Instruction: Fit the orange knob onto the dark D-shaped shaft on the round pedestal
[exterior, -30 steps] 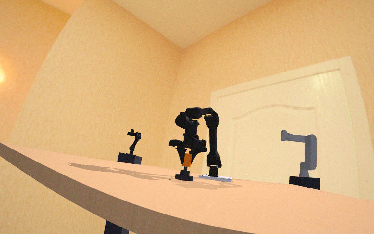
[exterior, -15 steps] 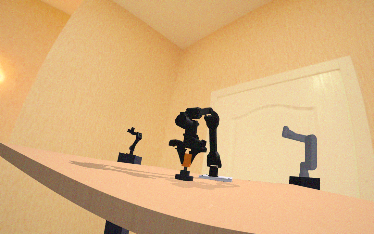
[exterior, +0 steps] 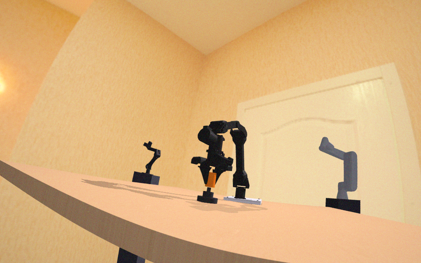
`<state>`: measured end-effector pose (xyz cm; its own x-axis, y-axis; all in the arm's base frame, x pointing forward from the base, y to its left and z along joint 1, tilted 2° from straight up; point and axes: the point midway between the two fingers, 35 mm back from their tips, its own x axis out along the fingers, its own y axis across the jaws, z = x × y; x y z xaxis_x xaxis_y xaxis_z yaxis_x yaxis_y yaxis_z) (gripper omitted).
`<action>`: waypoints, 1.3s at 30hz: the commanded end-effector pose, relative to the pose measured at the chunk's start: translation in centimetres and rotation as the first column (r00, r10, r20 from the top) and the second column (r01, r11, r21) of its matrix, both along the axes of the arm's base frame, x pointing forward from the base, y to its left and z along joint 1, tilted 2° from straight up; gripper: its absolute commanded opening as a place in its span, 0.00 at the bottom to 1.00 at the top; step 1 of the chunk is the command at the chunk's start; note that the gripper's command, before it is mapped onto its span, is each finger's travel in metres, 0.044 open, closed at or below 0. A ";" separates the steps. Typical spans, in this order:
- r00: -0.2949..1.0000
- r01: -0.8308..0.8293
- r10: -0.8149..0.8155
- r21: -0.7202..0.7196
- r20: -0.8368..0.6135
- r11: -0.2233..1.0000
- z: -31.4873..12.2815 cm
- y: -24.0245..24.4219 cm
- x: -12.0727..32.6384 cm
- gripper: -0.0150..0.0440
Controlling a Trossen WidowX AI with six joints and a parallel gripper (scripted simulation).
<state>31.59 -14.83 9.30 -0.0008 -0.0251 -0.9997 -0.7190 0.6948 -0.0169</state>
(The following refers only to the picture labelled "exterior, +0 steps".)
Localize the orange tapered knob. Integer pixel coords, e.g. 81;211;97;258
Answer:
205;172;217;188

